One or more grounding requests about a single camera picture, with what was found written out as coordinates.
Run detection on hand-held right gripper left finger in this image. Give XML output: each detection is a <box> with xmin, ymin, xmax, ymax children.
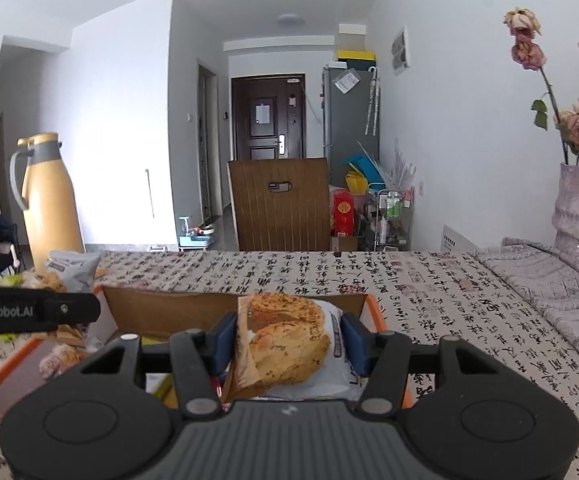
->
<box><xmin>80</xmin><ymin>311</ymin><xmax>239</xmax><ymax>420</ymax></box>

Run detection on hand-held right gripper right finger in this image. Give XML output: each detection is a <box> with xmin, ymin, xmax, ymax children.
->
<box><xmin>339</xmin><ymin>312</ymin><xmax>501</xmax><ymax>419</ymax></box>

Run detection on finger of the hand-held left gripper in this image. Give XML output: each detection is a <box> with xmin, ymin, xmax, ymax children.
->
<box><xmin>37</xmin><ymin>290</ymin><xmax>102</xmax><ymax>334</ymax></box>

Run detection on grey white cracker packet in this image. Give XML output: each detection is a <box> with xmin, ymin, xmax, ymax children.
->
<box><xmin>30</xmin><ymin>250</ymin><xmax>103</xmax><ymax>295</ymax></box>

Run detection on white purple cracker packet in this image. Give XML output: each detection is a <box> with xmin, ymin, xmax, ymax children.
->
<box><xmin>220</xmin><ymin>294</ymin><xmax>365</xmax><ymax>403</ymax></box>

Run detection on red orange cardboard box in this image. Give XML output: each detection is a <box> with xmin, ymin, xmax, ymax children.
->
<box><xmin>0</xmin><ymin>285</ymin><xmax>413</xmax><ymax>411</ymax></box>

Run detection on white pink snack packet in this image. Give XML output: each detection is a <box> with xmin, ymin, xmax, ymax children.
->
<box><xmin>40</xmin><ymin>341</ymin><xmax>91</xmax><ymax>382</ymax></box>

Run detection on calligraphy print tablecloth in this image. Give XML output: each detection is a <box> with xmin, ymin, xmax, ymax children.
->
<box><xmin>0</xmin><ymin>249</ymin><xmax>579</xmax><ymax>480</ymax></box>

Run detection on white teal plastic toy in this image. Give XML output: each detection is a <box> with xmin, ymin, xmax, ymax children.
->
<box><xmin>178</xmin><ymin>216</ymin><xmax>218</xmax><ymax>252</ymax></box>

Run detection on yellow thermos jug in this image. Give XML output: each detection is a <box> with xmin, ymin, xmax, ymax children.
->
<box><xmin>10</xmin><ymin>132</ymin><xmax>86</xmax><ymax>276</ymax></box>

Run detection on metal utility cart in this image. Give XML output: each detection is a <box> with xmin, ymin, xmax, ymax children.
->
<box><xmin>367</xmin><ymin>187</ymin><xmax>415</xmax><ymax>252</ymax></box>

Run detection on red gift box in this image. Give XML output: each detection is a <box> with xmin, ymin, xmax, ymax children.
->
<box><xmin>332</xmin><ymin>189</ymin><xmax>357</xmax><ymax>238</ymax></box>

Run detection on brown wooden chair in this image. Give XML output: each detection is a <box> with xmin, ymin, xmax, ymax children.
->
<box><xmin>227</xmin><ymin>157</ymin><xmax>333</xmax><ymax>252</ymax></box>

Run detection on white flat box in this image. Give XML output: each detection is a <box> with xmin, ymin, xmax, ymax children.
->
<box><xmin>442</xmin><ymin>224</ymin><xmax>481</xmax><ymax>252</ymax></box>

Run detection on blue plastic dustpan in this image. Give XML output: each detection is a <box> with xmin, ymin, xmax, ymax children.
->
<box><xmin>342</xmin><ymin>152</ymin><xmax>385</xmax><ymax>186</ymax></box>

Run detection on white artificial branches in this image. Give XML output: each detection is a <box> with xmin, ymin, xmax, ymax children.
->
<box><xmin>384</xmin><ymin>137</ymin><xmax>417</xmax><ymax>191</ymax></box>

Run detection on grey patterned blanket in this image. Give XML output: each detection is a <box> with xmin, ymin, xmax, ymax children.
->
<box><xmin>474</xmin><ymin>237</ymin><xmax>579</xmax><ymax>361</ymax></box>

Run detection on dark brown door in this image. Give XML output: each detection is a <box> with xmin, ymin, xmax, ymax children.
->
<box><xmin>230</xmin><ymin>74</ymin><xmax>306</xmax><ymax>161</ymax></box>

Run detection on grey refrigerator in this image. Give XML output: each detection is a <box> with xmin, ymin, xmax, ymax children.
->
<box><xmin>322</xmin><ymin>64</ymin><xmax>381</xmax><ymax>161</ymax></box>

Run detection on white folded umbrella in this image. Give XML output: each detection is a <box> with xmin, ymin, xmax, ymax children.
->
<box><xmin>364</xmin><ymin>66</ymin><xmax>383</xmax><ymax>136</ymax></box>

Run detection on clear bag with paper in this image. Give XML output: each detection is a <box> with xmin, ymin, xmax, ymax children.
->
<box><xmin>332</xmin><ymin>71</ymin><xmax>361</xmax><ymax>95</ymax></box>

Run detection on yellow box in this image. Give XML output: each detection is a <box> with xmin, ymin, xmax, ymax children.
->
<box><xmin>337</xmin><ymin>50</ymin><xmax>376</xmax><ymax>65</ymax></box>

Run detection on white wall panel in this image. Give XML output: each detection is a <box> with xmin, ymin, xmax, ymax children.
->
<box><xmin>390</xmin><ymin>26</ymin><xmax>413</xmax><ymax>77</ymax></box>

